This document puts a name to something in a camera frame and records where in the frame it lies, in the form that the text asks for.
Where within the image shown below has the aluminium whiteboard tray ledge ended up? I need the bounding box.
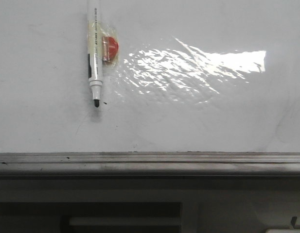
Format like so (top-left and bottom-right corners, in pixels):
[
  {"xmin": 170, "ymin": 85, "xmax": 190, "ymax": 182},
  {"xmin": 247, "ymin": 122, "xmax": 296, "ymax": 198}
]
[{"xmin": 0, "ymin": 151, "xmax": 300, "ymax": 178}]

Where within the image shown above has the white box at corner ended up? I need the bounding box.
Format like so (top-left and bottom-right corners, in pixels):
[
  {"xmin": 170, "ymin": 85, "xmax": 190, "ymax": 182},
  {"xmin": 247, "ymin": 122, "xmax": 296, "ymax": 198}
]
[{"xmin": 265, "ymin": 228, "xmax": 300, "ymax": 233}]

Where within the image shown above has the red round magnet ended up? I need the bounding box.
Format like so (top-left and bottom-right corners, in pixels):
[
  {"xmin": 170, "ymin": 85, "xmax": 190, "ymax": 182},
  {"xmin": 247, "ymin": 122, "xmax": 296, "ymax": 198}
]
[{"xmin": 103, "ymin": 36, "xmax": 119, "ymax": 62}]

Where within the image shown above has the white whiteboard surface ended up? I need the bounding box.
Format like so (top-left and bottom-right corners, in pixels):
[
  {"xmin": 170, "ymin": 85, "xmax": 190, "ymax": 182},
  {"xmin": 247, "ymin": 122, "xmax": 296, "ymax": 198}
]
[{"xmin": 0, "ymin": 0, "xmax": 300, "ymax": 152}]

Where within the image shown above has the white whiteboard marker pen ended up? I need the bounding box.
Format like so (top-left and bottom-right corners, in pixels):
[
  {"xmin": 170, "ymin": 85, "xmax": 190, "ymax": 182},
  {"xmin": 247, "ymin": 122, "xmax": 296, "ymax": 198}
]
[{"xmin": 87, "ymin": 0, "xmax": 103, "ymax": 108}]

